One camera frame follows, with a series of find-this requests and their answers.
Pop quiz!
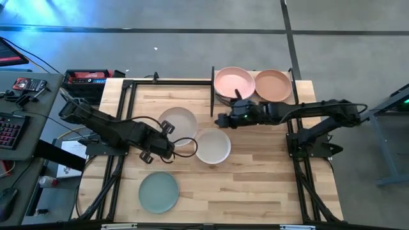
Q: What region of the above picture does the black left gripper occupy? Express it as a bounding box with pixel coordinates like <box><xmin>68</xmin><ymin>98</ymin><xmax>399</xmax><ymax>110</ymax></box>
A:
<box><xmin>139</xmin><ymin>119</ymin><xmax>176</xmax><ymax>164</ymax></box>

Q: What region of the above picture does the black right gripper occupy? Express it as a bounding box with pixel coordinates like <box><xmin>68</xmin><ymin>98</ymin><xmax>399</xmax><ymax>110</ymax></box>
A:
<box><xmin>214</xmin><ymin>88</ymin><xmax>258</xmax><ymax>128</ymax></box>

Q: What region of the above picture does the pink plate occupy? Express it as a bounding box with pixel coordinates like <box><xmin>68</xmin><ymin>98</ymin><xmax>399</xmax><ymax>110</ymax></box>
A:
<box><xmin>213</xmin><ymin>66</ymin><xmax>257</xmax><ymax>100</ymax></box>

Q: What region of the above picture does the beige plate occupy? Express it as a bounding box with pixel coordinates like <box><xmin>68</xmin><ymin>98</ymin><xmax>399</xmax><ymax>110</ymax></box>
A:
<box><xmin>157</xmin><ymin>106</ymin><xmax>199</xmax><ymax>148</ymax></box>

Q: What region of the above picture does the white plate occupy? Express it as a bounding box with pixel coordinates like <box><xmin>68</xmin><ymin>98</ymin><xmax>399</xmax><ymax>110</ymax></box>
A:
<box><xmin>194</xmin><ymin>127</ymin><xmax>232</xmax><ymax>165</ymax></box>

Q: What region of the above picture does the terracotta orange plate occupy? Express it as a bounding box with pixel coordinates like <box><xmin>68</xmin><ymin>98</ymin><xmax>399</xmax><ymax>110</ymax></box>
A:
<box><xmin>254</xmin><ymin>68</ymin><xmax>293</xmax><ymax>103</ymax></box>

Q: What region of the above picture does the teal plate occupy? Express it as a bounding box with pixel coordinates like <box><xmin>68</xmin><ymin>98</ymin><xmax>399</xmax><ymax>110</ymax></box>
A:
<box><xmin>137</xmin><ymin>171</ymin><xmax>180</xmax><ymax>215</ymax></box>

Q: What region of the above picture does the wooden shelf with black sides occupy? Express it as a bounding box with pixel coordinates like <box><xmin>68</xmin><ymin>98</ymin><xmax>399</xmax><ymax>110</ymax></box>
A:
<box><xmin>210</xmin><ymin>66</ymin><xmax>297</xmax><ymax>118</ymax></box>

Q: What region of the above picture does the white paper booklet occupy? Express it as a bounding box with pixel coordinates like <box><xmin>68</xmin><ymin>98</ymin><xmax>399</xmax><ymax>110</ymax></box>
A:
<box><xmin>56</xmin><ymin>140</ymin><xmax>87</xmax><ymax>179</ymax></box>

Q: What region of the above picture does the red and black toolbox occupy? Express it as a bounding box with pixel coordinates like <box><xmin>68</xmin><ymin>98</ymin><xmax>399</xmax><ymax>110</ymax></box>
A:
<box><xmin>61</xmin><ymin>68</ymin><xmax>114</xmax><ymax>105</ymax></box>

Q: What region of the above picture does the black slanted beam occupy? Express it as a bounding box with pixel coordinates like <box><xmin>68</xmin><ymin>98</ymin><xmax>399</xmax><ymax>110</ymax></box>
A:
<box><xmin>33</xmin><ymin>139</ymin><xmax>87</xmax><ymax>172</ymax></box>

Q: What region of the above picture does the black crossbeam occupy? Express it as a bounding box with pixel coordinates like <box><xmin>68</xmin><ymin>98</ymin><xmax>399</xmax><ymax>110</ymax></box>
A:
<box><xmin>0</xmin><ymin>220</ymin><xmax>409</xmax><ymax>230</ymax></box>

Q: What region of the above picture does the clear bottle with red cap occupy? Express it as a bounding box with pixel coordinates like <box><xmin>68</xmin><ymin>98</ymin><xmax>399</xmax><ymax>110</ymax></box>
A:
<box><xmin>38</xmin><ymin>175</ymin><xmax>59</xmax><ymax>188</ymax></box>

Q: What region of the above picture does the grey side desk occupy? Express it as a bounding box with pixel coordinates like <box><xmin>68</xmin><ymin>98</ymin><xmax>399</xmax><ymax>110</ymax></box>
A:
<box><xmin>0</xmin><ymin>70</ymin><xmax>65</xmax><ymax>227</ymax></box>

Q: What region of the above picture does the black desk clamp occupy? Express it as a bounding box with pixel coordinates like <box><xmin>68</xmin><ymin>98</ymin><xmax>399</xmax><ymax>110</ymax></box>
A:
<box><xmin>15</xmin><ymin>86</ymin><xmax>52</xmax><ymax>108</ymax></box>

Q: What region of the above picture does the red and black handheld device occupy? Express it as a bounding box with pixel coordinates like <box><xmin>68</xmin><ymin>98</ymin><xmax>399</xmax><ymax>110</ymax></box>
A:
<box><xmin>12</xmin><ymin>77</ymin><xmax>48</xmax><ymax>93</ymax></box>

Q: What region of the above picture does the black backlit keyboard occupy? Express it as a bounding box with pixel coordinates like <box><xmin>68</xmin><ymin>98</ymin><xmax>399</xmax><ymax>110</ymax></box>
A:
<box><xmin>0</xmin><ymin>112</ymin><xmax>31</xmax><ymax>150</ymax></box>

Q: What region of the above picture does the small black gadget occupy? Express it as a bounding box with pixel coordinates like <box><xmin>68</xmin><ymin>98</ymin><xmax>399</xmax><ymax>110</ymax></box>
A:
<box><xmin>0</xmin><ymin>89</ymin><xmax>16</xmax><ymax>102</ymax></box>

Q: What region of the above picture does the blue-grey metal stand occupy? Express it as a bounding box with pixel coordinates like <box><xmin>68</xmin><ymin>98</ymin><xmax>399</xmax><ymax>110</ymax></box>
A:
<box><xmin>351</xmin><ymin>83</ymin><xmax>409</xmax><ymax>188</ymax></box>

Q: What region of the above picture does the black computer mouse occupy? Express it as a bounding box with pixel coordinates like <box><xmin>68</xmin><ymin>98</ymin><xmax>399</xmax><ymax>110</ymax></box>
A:
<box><xmin>0</xmin><ymin>187</ymin><xmax>19</xmax><ymax>223</ymax></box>

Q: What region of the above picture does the black monitor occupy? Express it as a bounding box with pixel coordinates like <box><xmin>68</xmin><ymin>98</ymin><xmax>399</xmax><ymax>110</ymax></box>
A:
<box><xmin>0</xmin><ymin>36</ymin><xmax>30</xmax><ymax>68</ymax></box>

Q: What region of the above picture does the black device with green light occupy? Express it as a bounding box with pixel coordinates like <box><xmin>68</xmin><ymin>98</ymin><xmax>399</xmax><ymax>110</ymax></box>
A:
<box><xmin>396</xmin><ymin>83</ymin><xmax>409</xmax><ymax>112</ymax></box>

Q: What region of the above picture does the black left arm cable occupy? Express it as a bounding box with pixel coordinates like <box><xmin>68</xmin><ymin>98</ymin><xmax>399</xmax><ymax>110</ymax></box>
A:
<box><xmin>60</xmin><ymin>89</ymin><xmax>199</xmax><ymax>160</ymax></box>

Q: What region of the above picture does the black aluminium table frame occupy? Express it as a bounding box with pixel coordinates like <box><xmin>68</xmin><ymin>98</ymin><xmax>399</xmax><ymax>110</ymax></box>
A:
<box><xmin>70</xmin><ymin>73</ymin><xmax>344</xmax><ymax>224</ymax></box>

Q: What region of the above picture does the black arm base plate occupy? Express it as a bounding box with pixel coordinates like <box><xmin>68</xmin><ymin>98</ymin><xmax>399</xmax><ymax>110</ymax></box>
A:
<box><xmin>286</xmin><ymin>132</ymin><xmax>333</xmax><ymax>158</ymax></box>
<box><xmin>78</xmin><ymin>137</ymin><xmax>129</xmax><ymax>157</ymax></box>

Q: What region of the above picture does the black cable clip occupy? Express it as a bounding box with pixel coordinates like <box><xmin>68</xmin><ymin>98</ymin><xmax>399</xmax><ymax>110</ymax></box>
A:
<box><xmin>143</xmin><ymin>72</ymin><xmax>160</xmax><ymax>84</ymax></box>

